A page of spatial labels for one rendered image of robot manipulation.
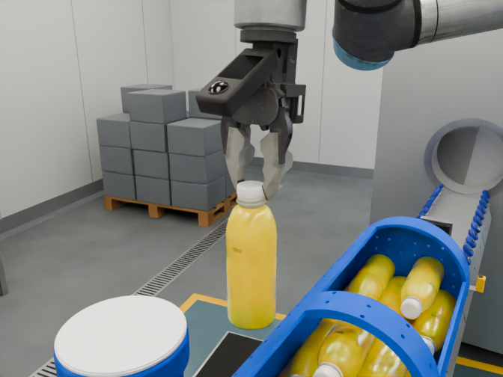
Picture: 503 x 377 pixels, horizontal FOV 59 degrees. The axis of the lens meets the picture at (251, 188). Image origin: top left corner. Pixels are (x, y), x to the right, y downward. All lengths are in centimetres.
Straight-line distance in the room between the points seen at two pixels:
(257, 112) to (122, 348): 62
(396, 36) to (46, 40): 426
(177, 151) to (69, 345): 317
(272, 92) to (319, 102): 505
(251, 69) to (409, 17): 24
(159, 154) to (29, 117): 123
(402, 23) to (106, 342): 81
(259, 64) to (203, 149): 340
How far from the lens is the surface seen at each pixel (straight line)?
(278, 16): 55
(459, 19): 69
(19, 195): 458
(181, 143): 403
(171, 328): 104
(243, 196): 58
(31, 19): 466
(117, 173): 456
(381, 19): 63
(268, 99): 56
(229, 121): 59
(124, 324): 107
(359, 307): 75
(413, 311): 99
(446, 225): 155
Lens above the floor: 164
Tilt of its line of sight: 18 degrees down
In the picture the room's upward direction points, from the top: straight up
